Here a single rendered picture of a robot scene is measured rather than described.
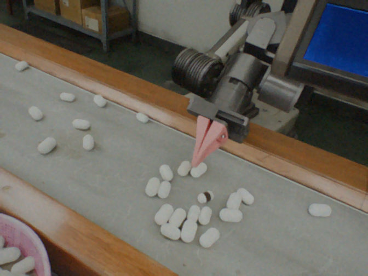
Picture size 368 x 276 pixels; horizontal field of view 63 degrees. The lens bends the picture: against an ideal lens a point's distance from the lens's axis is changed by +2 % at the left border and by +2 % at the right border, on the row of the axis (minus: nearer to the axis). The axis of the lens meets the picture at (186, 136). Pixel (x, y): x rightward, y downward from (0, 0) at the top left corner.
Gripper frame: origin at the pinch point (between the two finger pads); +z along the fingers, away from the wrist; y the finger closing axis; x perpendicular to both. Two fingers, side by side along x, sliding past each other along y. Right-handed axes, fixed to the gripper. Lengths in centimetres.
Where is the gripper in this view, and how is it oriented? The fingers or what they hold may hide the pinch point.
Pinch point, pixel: (195, 161)
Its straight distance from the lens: 48.3
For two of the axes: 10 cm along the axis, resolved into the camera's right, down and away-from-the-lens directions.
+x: 2.0, 3.2, 9.3
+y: 8.6, 4.0, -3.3
